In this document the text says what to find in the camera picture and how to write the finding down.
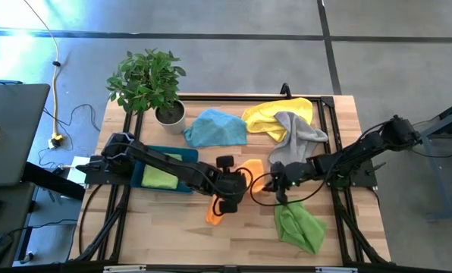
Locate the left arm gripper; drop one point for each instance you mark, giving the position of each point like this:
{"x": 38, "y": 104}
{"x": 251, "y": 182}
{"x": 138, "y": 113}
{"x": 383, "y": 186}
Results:
{"x": 231, "y": 186}

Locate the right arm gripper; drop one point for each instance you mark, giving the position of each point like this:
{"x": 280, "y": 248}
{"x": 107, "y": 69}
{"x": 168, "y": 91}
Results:
{"x": 292, "y": 174}

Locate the orange microfiber towel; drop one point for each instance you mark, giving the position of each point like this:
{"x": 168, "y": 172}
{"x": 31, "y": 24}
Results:
{"x": 254, "y": 168}

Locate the green microfiber towel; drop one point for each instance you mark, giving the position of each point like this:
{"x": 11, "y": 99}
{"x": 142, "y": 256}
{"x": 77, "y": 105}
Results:
{"x": 298, "y": 227}

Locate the teal plastic bin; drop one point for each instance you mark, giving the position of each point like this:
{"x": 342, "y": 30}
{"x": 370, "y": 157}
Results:
{"x": 190, "y": 155}

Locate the grey microfiber towel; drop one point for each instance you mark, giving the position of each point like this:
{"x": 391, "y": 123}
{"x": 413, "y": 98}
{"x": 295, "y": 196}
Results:
{"x": 298, "y": 140}

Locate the blue microfiber towel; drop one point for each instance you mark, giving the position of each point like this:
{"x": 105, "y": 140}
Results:
{"x": 214, "y": 129}

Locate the lime microfiber towel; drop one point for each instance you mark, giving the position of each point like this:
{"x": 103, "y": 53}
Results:
{"x": 157, "y": 178}

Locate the yellow microfiber towel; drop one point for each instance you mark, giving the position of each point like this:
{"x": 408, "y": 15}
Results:
{"x": 264, "y": 113}

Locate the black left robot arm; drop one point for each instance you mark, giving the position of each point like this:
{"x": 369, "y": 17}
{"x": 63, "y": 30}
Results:
{"x": 165, "y": 163}

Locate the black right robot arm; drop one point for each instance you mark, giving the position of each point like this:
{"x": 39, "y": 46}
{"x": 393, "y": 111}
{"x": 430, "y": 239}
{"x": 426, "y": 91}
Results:
{"x": 355, "y": 151}

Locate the white plant pot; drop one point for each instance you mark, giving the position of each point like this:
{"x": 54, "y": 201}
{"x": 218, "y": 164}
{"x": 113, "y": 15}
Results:
{"x": 171, "y": 127}

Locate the black clamp hook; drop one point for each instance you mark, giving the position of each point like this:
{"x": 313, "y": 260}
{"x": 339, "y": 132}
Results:
{"x": 285, "y": 91}

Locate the green leafy plant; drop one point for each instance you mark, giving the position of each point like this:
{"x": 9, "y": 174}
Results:
{"x": 146, "y": 81}

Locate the white power socket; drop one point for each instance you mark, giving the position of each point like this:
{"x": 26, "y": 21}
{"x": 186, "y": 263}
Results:
{"x": 53, "y": 143}

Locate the grey laptop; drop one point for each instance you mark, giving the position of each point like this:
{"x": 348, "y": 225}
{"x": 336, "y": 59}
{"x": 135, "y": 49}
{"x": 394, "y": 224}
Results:
{"x": 13, "y": 132}

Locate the black desk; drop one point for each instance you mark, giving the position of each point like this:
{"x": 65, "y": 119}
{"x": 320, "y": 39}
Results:
{"x": 6, "y": 220}

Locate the black aluminium frame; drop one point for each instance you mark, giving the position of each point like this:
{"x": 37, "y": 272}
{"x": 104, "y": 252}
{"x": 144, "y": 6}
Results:
{"x": 248, "y": 98}

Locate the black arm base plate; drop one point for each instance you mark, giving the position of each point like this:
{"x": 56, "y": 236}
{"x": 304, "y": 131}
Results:
{"x": 364, "y": 176}
{"x": 97, "y": 174}

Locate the white frame bracket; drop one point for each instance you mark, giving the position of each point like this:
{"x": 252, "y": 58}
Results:
{"x": 123, "y": 268}
{"x": 336, "y": 270}

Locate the grey metal table frame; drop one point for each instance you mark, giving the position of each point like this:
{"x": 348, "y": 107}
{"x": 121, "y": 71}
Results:
{"x": 436, "y": 128}

